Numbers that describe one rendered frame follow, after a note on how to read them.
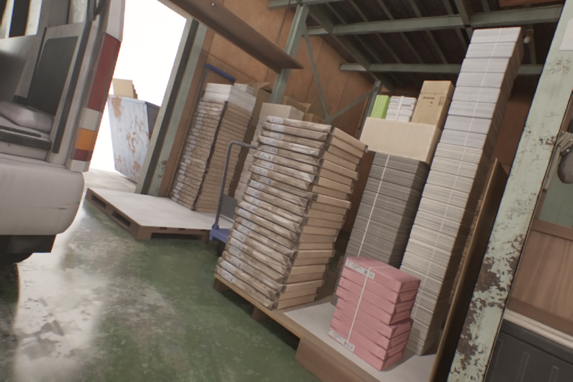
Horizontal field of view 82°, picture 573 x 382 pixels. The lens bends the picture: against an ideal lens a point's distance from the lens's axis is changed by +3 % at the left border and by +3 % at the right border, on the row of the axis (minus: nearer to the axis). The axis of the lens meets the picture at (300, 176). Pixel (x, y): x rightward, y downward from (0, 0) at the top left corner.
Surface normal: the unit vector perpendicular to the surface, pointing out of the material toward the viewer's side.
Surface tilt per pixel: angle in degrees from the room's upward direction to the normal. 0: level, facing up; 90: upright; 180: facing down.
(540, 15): 90
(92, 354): 0
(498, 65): 90
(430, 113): 90
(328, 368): 90
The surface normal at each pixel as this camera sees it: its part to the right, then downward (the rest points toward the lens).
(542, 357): -0.60, -0.18
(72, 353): 0.29, -0.96
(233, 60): 0.74, 0.23
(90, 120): 0.93, 0.18
